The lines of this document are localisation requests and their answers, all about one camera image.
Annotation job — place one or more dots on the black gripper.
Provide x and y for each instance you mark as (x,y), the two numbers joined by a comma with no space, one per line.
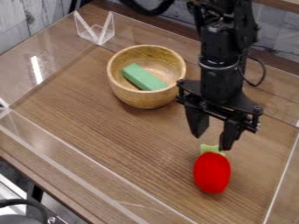
(216,96)

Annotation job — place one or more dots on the black table leg bracket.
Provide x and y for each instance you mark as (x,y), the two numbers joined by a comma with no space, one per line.
(48,211)

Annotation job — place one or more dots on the green rectangular block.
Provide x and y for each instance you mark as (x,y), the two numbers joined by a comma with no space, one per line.
(141,78)

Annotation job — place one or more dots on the clear acrylic tray wall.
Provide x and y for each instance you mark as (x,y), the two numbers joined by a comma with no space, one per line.
(116,162)

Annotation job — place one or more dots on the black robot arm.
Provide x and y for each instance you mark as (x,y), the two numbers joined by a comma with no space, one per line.
(228,32)

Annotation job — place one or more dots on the red plush strawberry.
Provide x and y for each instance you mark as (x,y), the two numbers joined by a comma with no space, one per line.
(211,170)

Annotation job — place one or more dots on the wooden bowl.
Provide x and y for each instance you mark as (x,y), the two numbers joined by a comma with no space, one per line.
(161,62)

